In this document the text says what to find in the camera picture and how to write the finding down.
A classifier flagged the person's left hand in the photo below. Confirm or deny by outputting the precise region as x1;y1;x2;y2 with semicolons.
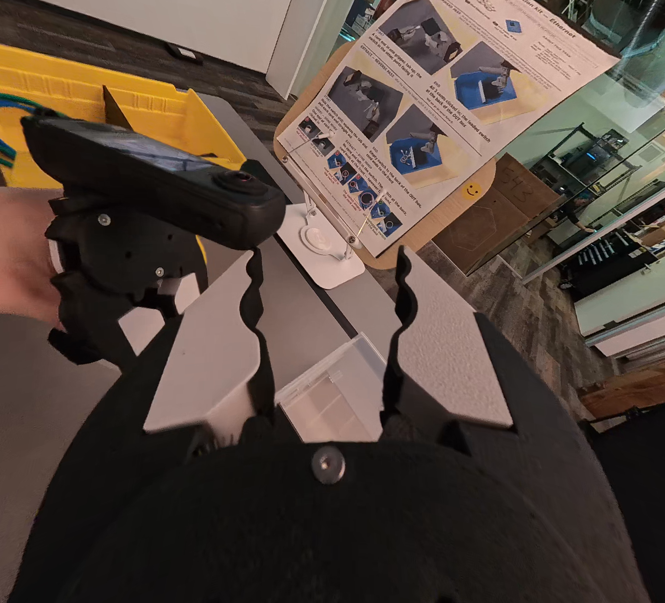
0;192;67;326

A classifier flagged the blue ethernet cable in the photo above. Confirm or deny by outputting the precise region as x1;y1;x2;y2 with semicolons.
0;97;37;147

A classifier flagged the green ethernet cable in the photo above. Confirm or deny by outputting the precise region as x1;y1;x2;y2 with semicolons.
0;90;42;168

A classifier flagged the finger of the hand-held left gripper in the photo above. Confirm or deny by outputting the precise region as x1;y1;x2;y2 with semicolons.
117;302;180;358
155;272;203;315

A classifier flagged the cardboard box with hexagon print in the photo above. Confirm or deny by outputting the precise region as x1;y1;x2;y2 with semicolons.
431;193;525;277

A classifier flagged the white display stand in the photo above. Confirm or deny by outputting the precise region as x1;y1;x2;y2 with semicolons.
277;203;366;289

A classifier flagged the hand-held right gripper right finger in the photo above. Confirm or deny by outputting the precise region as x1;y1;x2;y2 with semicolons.
382;245;521;433

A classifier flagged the yellow plastic bin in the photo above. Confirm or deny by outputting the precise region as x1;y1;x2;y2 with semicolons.
0;42;248;271

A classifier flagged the plain brown cardboard box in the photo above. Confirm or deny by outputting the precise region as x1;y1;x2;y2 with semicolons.
491;153;567;222

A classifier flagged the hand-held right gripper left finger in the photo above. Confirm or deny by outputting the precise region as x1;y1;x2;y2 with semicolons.
143;247;276;447

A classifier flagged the printed instruction sheet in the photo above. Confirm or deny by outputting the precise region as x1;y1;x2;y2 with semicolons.
277;0;621;258

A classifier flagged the clear plastic box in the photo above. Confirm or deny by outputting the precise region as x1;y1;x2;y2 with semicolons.
274;332;388;442

